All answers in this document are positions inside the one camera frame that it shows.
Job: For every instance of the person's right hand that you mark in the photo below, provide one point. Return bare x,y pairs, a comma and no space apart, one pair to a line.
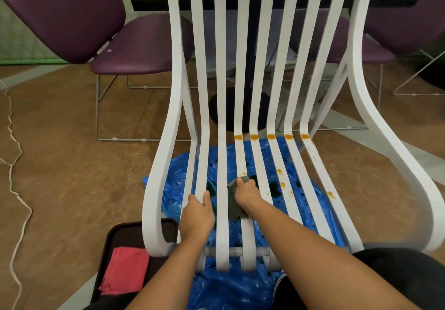
247,195

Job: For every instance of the person's left hand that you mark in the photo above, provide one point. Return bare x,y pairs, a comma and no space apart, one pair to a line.
196,219

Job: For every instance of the grey cleaning cloth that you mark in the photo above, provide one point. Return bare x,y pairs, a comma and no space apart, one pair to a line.
234,205

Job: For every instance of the white slatted chair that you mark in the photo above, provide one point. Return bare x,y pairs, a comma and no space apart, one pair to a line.
174,112

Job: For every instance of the person's left forearm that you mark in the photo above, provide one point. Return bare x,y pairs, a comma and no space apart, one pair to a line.
167,278

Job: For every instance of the person's right forearm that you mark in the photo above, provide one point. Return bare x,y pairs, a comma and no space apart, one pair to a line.
313,257

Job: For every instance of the purple lounge chair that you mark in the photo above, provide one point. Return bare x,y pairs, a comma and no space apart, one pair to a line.
403,25
59,11

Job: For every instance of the blue plastic sheet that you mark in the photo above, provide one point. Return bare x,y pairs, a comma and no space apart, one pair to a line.
222,289

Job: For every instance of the dark brown tray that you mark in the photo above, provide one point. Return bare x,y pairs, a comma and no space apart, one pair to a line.
121,237

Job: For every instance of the pink cloth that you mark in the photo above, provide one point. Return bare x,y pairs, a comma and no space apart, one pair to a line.
125,271

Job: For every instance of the black round table base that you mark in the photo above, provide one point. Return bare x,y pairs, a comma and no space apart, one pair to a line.
434,73
213,108

